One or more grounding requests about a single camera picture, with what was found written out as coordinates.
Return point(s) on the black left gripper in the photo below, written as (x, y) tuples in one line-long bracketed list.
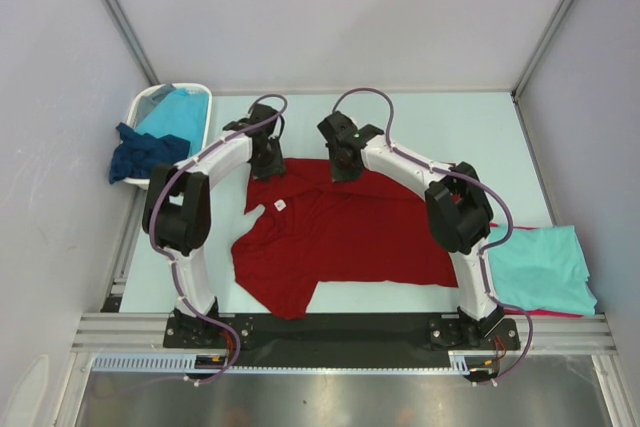
[(276, 168)]

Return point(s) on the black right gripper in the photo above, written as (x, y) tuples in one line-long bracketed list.
[(339, 175)]

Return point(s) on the red t shirt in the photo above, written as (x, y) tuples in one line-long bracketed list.
[(315, 230)]

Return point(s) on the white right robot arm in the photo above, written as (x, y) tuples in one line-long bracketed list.
[(458, 210)]

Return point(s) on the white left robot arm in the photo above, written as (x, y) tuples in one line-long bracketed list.
[(178, 215)]

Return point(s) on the turquoise t shirt in basket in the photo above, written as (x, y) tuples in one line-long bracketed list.
[(183, 113)]

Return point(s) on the white laundry basket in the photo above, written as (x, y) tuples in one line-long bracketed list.
[(131, 121)]

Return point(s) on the grey t shirt in basket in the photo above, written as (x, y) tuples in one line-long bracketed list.
[(150, 101)]

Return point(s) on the navy blue t shirt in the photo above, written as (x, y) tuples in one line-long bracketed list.
[(138, 154)]

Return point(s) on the pink folded t shirt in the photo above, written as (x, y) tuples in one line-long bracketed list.
[(550, 313)]

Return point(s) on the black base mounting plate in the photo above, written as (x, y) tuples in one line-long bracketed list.
[(369, 334)]

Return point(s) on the light blue folded t shirt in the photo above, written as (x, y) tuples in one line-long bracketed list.
[(540, 267)]

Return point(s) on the white slotted cable duct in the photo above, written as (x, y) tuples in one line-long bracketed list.
[(209, 364)]

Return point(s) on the aluminium frame rail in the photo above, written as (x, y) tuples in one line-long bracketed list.
[(133, 332)]

